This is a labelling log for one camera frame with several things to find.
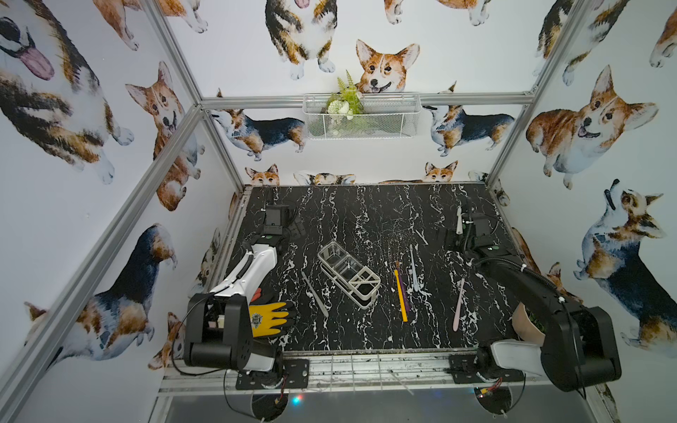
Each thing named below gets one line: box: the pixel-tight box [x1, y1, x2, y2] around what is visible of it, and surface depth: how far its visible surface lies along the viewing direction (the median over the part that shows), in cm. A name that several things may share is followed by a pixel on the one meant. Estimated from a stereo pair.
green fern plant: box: [326, 68, 365, 120], surface depth 85 cm
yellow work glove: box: [248, 302, 290, 338], surface depth 83 cm
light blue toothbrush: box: [409, 244, 419, 292], surface depth 94 cm
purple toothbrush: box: [395, 260, 410, 320], surface depth 90 cm
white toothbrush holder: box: [317, 240, 381, 310], surface depth 87 cm
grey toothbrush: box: [300, 271, 330, 318], surface depth 89 cm
